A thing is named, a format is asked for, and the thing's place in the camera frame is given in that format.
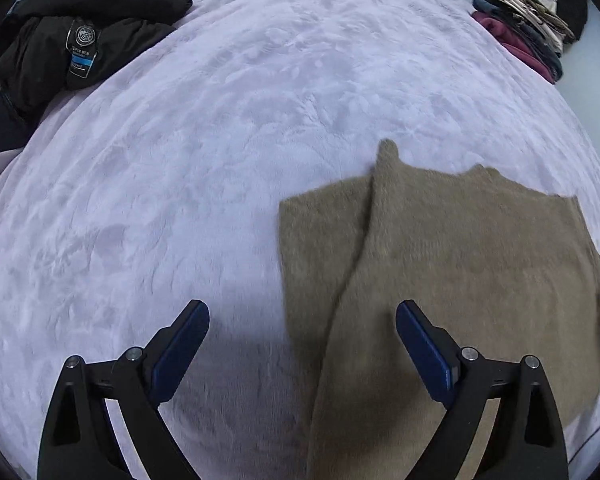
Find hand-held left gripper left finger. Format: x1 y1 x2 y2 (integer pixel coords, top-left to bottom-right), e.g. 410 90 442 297
37 299 211 480

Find olive brown knit sweater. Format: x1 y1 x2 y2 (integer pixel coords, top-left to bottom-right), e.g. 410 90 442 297
278 139 600 480

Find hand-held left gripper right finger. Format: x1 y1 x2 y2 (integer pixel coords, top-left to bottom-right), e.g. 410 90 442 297
395 300 570 480

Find stack of folded clothes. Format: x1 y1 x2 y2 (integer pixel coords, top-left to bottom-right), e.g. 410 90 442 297
471 0 577 85

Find black jacket with badge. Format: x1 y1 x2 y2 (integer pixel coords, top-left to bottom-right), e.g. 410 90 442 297
0 0 197 115

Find lilac plush blanket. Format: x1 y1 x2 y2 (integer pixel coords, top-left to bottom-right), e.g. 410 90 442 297
0 0 600 480

